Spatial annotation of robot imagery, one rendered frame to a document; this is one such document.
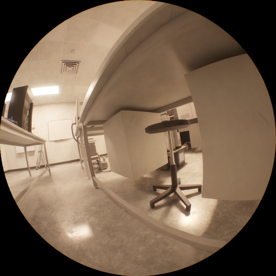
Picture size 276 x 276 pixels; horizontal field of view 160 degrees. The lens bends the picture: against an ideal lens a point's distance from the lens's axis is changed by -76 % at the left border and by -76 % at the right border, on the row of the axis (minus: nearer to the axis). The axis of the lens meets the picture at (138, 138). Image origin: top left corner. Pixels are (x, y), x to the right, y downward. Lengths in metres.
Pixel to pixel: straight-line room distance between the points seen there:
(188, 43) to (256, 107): 0.36
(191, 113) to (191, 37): 2.17
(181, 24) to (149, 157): 0.99
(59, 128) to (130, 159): 4.27
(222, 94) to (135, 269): 0.81
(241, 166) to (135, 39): 0.61
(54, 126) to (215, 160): 4.95
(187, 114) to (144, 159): 1.84
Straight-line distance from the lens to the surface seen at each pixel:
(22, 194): 1.39
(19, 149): 5.30
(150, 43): 0.36
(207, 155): 0.47
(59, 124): 4.88
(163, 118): 1.62
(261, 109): 0.49
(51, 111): 5.14
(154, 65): 0.51
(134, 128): 0.90
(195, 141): 2.41
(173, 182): 0.84
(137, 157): 0.89
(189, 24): 0.34
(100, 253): 0.65
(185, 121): 0.66
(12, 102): 2.57
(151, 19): 0.37
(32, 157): 5.11
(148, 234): 0.65
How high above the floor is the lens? 0.54
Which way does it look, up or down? 1 degrees up
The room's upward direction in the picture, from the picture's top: 9 degrees counter-clockwise
